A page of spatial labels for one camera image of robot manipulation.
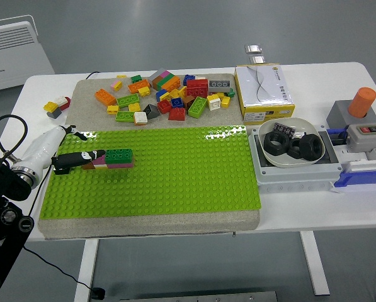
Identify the dark grey sloped brick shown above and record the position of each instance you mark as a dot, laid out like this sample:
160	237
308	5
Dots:
151	111

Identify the white yellow brick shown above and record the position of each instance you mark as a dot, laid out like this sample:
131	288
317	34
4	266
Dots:
213	102

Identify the small black nut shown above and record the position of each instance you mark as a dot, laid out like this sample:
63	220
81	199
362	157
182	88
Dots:
293	154

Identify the purple circuit board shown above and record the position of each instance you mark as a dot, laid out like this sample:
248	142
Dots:
283	128

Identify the brown stacked brick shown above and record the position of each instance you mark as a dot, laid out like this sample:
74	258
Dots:
157	83

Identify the grey-brown mat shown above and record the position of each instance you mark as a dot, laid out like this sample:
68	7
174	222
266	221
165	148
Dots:
87	116

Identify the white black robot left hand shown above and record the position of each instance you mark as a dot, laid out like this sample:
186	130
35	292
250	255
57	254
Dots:
39	151

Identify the red sloped brick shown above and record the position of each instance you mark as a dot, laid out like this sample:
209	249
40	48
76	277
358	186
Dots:
177	114

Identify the grey junction box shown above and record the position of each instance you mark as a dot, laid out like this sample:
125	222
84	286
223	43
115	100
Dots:
285	177

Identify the pink stacked brick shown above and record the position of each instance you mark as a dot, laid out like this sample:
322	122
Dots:
167	74

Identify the white heater appliance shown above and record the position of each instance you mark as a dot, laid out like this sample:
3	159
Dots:
11	56

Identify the silver floor socket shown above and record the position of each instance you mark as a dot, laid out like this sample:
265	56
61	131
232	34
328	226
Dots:
257	59
253	48

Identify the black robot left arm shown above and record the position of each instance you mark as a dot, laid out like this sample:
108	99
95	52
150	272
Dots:
5	187

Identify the orange stacked brick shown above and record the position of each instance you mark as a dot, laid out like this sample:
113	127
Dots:
172	85

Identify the grey switch box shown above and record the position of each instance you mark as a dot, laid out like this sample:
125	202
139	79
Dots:
361	138

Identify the white yellow cardboard box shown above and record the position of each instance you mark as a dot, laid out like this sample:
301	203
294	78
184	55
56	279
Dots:
263	85

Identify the blue white mechanical fixture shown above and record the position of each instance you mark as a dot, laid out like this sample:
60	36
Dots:
364	176

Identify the dark green long brick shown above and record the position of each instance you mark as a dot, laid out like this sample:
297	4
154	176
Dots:
120	155

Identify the orange cylinder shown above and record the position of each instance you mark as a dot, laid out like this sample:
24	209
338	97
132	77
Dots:
361	102

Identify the magenta small brick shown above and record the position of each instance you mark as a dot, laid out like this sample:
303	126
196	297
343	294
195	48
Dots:
100	161

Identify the large red brick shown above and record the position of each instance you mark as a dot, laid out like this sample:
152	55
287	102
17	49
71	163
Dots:
197	88

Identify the grey stacked brick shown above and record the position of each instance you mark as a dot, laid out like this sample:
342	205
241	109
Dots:
157	74

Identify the white small brick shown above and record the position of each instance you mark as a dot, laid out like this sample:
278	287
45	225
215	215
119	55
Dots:
101	166

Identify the small green brick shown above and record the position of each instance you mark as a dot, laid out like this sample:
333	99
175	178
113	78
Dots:
231	93
136	78

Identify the white flat brick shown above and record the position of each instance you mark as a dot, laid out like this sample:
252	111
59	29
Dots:
200	77

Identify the green stacked brick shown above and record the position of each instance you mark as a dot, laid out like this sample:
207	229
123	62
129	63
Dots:
168	80

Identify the pink long brick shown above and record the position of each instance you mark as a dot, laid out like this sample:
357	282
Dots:
121	165

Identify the grey block with hole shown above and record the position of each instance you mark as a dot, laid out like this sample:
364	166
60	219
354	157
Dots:
337	114

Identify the white orange brick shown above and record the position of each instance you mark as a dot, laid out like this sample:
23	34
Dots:
140	118

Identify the white bowl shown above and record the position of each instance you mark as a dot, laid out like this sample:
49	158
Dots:
279	162

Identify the blue brick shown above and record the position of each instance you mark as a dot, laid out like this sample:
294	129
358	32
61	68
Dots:
189	79
161	95
177	102

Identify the black plug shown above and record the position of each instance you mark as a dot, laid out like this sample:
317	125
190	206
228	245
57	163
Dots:
98	293

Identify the large black nut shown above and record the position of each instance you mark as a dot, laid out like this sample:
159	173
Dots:
268	144
305	143

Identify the green studded baseplate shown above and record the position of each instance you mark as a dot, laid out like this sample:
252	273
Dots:
175	173

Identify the grey long brick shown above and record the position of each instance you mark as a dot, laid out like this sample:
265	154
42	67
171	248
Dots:
219	85

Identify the white table leg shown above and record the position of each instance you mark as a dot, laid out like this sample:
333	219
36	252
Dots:
315	264
87	267

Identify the brown small brick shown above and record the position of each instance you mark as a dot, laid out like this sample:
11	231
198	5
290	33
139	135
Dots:
88	166

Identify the pink yellow brick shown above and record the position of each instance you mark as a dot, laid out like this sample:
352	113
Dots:
116	85

